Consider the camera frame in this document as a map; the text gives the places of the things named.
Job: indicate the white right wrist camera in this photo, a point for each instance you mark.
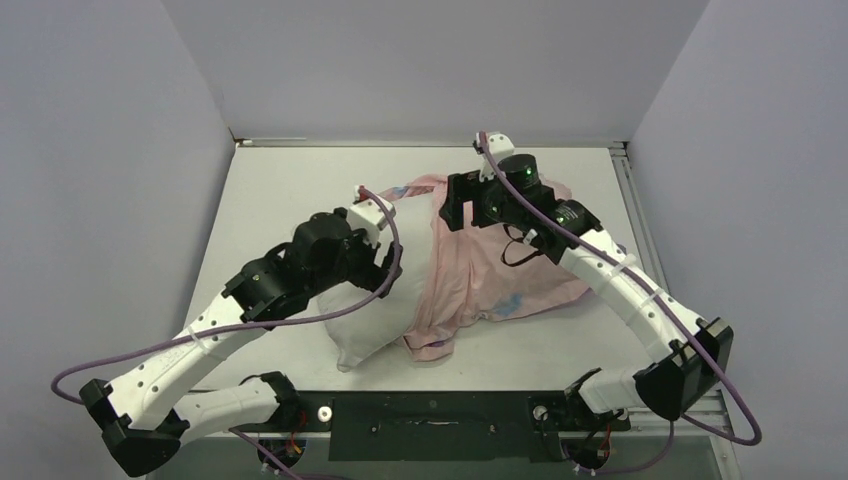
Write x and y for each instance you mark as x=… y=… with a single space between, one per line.
x=492 y=148

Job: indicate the white pillow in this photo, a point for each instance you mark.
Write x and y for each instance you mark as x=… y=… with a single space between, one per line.
x=362 y=333

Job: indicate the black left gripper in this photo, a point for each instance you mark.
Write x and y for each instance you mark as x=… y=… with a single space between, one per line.
x=370 y=275

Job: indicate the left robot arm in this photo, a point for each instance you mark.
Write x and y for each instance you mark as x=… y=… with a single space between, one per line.
x=147 y=414

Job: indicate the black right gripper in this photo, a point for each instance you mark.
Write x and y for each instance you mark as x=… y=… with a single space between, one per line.
x=465 y=187

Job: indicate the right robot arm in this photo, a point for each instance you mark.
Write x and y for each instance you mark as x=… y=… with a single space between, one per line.
x=684 y=349

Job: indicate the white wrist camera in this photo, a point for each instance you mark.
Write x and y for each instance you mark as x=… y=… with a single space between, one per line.
x=369 y=214
x=492 y=148

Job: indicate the purple Elsa print pillowcase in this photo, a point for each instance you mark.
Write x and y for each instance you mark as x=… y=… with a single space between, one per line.
x=455 y=279

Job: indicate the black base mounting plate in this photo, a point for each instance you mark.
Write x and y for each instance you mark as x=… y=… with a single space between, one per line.
x=442 y=425

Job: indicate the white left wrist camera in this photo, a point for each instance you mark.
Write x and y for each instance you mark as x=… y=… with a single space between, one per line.
x=369 y=214

